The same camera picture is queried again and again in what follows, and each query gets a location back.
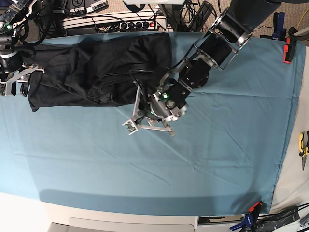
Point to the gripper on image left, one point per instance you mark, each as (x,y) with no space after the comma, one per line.
(13,66)

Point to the blue orange clamp bottom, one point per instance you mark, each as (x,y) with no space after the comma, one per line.
(250,219)

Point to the black plastic bag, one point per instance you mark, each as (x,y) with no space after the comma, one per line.
(278,220)

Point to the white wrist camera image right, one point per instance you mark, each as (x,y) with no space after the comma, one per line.
(131,126)

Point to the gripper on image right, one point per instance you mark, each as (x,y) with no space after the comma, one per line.
(160,108)

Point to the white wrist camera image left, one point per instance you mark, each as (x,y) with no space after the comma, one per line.
(6,88)

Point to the teal table cloth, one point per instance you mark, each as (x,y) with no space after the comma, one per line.
(227,153)

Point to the white power strip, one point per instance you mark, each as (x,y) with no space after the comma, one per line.
(143,21)

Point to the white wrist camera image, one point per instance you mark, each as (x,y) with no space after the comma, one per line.
(6,88)
(131,126)

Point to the orange black clamp top right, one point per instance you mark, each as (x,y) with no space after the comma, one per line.
(290,46)

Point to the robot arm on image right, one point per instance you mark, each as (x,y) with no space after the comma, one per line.
(231,30)

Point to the yellow handled pliers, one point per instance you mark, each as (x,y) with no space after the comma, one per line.
(303,147)

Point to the dark grey T-shirt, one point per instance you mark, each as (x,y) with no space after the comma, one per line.
(97,73)

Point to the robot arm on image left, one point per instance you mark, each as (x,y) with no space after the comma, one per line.
(14,29)

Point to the blue black clamp top right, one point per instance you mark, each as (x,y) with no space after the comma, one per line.
(279,32)

